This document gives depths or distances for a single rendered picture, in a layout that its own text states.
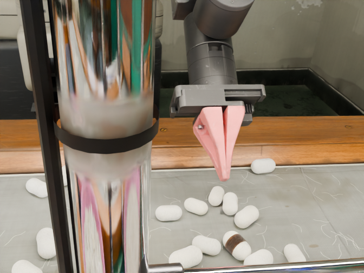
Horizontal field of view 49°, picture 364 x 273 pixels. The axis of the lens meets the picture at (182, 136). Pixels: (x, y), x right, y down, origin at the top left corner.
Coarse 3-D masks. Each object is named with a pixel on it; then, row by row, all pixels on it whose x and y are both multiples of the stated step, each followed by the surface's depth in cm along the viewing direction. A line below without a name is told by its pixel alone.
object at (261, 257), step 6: (258, 252) 42; (264, 252) 42; (270, 252) 43; (246, 258) 42; (252, 258) 41; (258, 258) 42; (264, 258) 42; (270, 258) 42; (246, 264) 41; (252, 264) 41
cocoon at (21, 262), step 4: (20, 260) 40; (24, 260) 40; (16, 264) 39; (20, 264) 39; (24, 264) 39; (28, 264) 39; (32, 264) 40; (12, 268) 39; (16, 268) 39; (20, 268) 39; (24, 268) 39; (28, 268) 39; (32, 268) 39; (36, 268) 39; (12, 272) 39; (16, 272) 39; (20, 272) 38; (24, 272) 38; (28, 272) 38; (32, 272) 38; (36, 272) 38; (40, 272) 39
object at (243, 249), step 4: (228, 232) 45; (232, 232) 44; (236, 232) 45; (224, 236) 44; (228, 236) 44; (224, 240) 44; (224, 244) 44; (240, 244) 43; (244, 244) 43; (248, 244) 43; (236, 248) 43; (240, 248) 43; (244, 248) 43; (248, 248) 43; (232, 252) 43; (236, 252) 43; (240, 252) 42; (244, 252) 42; (248, 252) 43; (236, 256) 43; (240, 256) 43; (244, 256) 43; (240, 260) 43
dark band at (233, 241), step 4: (232, 236) 44; (236, 236) 44; (240, 236) 44; (228, 240) 44; (232, 240) 43; (236, 240) 43; (240, 240) 43; (244, 240) 43; (228, 244) 44; (232, 244) 43; (236, 244) 43; (228, 248) 44; (232, 248) 43
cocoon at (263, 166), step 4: (256, 160) 57; (260, 160) 57; (264, 160) 57; (268, 160) 57; (272, 160) 58; (252, 164) 57; (256, 164) 57; (260, 164) 57; (264, 164) 57; (268, 164) 57; (272, 164) 57; (252, 168) 57; (256, 168) 57; (260, 168) 57; (264, 168) 57; (268, 168) 57; (272, 168) 57; (256, 172) 57; (260, 172) 57; (264, 172) 57; (268, 172) 58
